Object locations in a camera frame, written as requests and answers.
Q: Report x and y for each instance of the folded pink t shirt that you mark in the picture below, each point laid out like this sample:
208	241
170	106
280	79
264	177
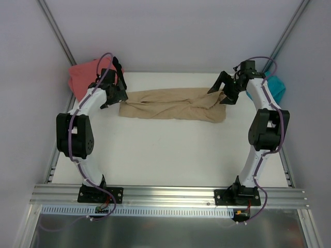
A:
82	75

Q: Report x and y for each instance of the teal t shirt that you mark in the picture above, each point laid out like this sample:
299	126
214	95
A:
275	85

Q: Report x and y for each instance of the folded black t shirt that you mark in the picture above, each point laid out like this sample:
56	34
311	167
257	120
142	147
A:
119	71

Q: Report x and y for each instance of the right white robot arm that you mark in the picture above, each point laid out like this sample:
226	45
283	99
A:
265	136

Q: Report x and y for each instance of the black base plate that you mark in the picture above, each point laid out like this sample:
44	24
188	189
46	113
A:
113	195
226	197

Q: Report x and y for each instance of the right corner aluminium post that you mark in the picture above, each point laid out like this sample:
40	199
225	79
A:
289	15

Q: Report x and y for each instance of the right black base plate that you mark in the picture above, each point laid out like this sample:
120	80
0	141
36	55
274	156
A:
226	197

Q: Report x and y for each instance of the left corner aluminium post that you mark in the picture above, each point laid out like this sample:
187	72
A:
43	5

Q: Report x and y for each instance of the aluminium mounting rail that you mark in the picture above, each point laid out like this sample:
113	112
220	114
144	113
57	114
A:
287	198

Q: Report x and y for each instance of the corner aluminium post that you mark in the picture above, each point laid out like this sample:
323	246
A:
289	15
43	5

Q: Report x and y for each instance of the white slotted cable duct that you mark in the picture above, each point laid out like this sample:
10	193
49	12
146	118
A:
213	212

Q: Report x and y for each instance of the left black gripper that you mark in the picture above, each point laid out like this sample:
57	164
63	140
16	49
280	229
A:
120	88

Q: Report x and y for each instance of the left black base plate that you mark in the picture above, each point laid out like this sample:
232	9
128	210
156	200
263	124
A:
113	195

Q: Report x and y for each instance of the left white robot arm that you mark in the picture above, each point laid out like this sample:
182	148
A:
74	135

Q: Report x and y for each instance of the beige t shirt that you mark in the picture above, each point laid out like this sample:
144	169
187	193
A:
175	103

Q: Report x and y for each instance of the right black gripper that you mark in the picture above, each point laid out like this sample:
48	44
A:
231	86

